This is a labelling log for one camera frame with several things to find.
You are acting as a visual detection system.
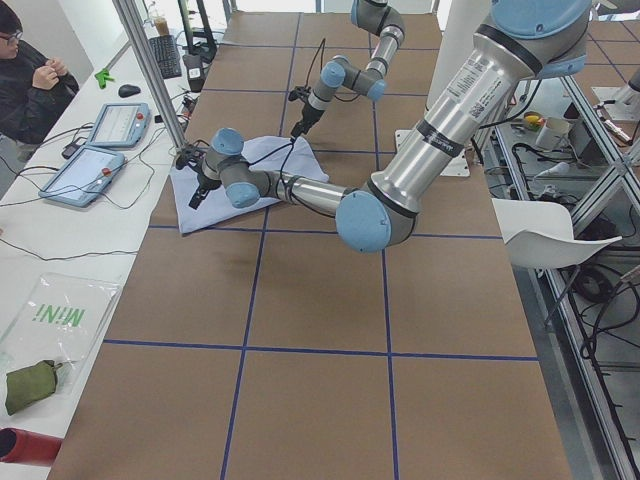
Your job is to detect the clear plastic MiNi bag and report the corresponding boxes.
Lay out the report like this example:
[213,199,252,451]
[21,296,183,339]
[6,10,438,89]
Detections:
[1,272,121,394]

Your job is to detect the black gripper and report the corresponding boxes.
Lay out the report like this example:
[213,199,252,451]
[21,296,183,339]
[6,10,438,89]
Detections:
[288,86,324,138]
[175,145,220,209]

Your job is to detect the black computer mouse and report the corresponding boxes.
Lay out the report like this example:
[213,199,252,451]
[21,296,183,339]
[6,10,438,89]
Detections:
[118,84,141,98]

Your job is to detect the black keyboard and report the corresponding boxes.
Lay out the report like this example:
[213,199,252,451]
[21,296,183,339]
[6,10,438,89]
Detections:
[148,35,182,79]

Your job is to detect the aluminium frame post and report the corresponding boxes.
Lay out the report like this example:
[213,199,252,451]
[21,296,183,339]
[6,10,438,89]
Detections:
[112,0,186,152]

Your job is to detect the lower blue teach pendant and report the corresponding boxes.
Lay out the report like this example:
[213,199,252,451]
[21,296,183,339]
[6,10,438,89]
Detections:
[38,145,125,208]

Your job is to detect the light blue striped shirt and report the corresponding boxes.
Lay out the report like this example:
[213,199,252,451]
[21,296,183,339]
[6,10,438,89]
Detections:
[170,136,329,234]

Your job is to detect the blue teach pendant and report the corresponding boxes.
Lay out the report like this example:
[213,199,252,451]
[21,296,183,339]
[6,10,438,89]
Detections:
[38,145,125,208]
[87,103,150,149]

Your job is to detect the white paper sheet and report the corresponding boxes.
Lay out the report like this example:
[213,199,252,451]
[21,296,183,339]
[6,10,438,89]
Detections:
[492,198,622,269]

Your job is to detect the red bottle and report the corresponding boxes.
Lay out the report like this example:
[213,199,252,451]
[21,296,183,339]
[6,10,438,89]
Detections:
[1,428,63,467]

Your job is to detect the seated person in black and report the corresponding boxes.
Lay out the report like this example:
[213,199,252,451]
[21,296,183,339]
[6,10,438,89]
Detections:
[1,3,79,145]

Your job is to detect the green folded cloth pouch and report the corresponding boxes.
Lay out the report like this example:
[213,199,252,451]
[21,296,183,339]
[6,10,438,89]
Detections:
[5,360,67,416]

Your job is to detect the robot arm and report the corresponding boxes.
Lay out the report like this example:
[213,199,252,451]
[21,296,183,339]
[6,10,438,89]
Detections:
[288,0,405,140]
[176,1,591,253]

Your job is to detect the green plastic clamp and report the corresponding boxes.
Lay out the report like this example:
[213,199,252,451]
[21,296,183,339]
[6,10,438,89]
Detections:
[94,68,115,90]

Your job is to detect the iced coffee cup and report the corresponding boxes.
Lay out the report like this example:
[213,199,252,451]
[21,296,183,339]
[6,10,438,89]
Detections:
[151,15,170,36]

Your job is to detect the upper blue teach pendant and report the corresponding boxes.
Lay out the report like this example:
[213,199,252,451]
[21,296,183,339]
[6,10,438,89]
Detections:
[87,103,150,149]

